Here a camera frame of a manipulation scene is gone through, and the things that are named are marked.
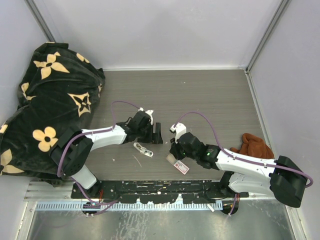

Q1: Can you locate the red white staple box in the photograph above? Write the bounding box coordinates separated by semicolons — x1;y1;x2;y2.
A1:
166;153;190;175

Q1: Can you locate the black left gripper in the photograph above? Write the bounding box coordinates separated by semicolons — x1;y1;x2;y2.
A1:
137;122;162;144

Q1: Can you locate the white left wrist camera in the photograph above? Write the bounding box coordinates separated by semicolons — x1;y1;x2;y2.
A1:
145;110;154;125

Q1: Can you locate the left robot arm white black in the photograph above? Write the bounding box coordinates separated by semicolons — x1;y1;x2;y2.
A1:
48;110;163;198

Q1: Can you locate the white staple remover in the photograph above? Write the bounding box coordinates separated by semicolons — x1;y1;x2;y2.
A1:
133;142;154;158

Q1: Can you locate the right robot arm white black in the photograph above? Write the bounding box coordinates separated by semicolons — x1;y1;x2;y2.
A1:
169;132;307;208

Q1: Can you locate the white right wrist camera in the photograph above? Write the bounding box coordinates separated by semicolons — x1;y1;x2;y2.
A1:
170;122;187;143

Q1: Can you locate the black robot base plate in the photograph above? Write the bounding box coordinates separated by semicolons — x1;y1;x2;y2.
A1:
85;180;234;204

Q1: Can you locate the brown cloth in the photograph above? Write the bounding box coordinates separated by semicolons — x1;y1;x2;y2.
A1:
230;133;275;159

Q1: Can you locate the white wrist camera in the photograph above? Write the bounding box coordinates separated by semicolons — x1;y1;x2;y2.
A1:
170;122;187;143
145;110;154;125

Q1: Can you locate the black floral blanket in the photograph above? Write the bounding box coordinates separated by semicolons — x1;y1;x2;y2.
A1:
0;42;106;185

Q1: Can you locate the white slotted cable duct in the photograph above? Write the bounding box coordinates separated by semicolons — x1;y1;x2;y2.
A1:
35;200;223;212

